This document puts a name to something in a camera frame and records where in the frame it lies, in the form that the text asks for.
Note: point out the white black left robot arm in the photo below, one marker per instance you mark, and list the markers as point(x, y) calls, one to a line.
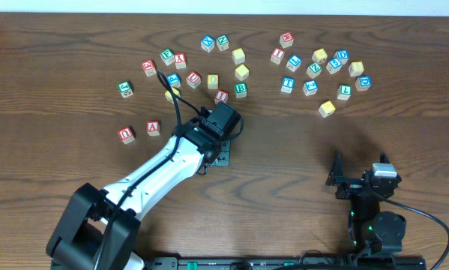
point(99, 227)

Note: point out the green Z block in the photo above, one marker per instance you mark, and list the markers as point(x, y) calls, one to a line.
point(314, 70)

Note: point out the blue D block right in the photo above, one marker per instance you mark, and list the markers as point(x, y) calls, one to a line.
point(363, 83)

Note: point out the red G block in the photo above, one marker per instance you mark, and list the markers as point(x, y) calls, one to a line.
point(149, 68)

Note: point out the blue d block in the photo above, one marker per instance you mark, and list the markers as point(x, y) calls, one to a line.
point(342, 56)
point(363, 83)

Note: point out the blue 5 block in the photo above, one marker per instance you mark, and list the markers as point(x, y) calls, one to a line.
point(333, 66)

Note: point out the red i block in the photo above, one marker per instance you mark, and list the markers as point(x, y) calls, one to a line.
point(221, 96)
point(277, 56)

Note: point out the red block top right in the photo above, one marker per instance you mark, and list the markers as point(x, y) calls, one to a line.
point(286, 39)

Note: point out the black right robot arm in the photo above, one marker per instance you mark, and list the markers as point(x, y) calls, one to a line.
point(374, 232)

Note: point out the green N block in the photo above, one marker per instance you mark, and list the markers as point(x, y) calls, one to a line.
point(222, 42)

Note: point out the yellow block upper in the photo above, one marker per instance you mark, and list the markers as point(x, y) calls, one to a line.
point(238, 56)

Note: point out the green 7 block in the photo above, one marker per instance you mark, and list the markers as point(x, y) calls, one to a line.
point(344, 92)

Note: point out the green F block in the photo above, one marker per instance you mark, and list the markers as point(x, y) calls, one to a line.
point(167, 56)

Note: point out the blue D block upper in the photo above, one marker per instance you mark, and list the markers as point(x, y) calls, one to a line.
point(342, 56)

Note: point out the yellow block soccer side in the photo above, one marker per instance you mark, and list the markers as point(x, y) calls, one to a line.
point(320, 56)

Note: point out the blue L block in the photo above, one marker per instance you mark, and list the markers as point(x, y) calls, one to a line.
point(294, 62)

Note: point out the blue P block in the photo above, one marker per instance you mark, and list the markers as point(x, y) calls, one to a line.
point(174, 80)

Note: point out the blue X block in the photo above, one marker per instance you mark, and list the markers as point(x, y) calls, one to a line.
point(207, 43)

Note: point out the red I block left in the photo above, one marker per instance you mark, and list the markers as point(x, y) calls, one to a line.
point(221, 96)

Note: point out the red I block right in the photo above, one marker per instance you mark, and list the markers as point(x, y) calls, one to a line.
point(277, 56)

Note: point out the yellow 8 block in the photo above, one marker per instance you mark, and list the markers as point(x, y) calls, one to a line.
point(356, 68)

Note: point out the blue 2 block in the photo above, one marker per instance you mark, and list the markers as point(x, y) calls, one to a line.
point(310, 87)

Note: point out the red U block middle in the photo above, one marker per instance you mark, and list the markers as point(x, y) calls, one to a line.
point(193, 79)

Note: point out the yellow block by P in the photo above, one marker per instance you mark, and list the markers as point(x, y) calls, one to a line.
point(169, 97)

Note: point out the yellow block lower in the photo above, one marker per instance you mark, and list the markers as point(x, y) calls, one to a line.
point(242, 72)

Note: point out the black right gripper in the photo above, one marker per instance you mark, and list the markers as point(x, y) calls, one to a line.
point(354, 184)

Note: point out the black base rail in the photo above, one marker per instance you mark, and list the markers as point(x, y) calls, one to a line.
point(308, 262)

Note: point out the red Y block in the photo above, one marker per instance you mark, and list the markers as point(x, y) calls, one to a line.
point(180, 61)

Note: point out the yellow O block middle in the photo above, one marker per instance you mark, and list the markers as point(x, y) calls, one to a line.
point(213, 81)

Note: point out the green J block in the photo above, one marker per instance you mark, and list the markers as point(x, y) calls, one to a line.
point(125, 89)

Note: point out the green B block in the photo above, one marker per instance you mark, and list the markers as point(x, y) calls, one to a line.
point(241, 90)

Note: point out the red U block near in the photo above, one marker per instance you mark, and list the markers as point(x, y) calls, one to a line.
point(126, 135)

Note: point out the red u block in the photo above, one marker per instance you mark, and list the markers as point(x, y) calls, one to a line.
point(193, 79)
point(126, 135)

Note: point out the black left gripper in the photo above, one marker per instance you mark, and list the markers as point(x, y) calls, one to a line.
point(223, 157)

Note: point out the red A block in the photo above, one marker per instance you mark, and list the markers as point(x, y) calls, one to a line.
point(153, 128)

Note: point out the yellow K block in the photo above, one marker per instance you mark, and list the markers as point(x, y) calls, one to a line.
point(327, 109)

